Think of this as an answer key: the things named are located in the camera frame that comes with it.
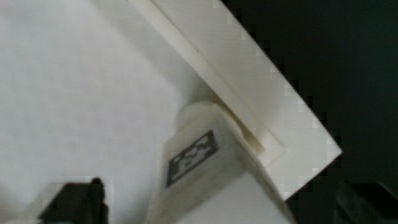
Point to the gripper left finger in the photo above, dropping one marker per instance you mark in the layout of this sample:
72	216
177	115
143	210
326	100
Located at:
77	206

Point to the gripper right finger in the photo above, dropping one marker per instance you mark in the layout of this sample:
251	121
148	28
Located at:
367	204

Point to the white table leg with tag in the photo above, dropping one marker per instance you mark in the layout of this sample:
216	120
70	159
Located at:
214	187

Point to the white square tabletop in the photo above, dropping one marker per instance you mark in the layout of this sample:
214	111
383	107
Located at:
109	63

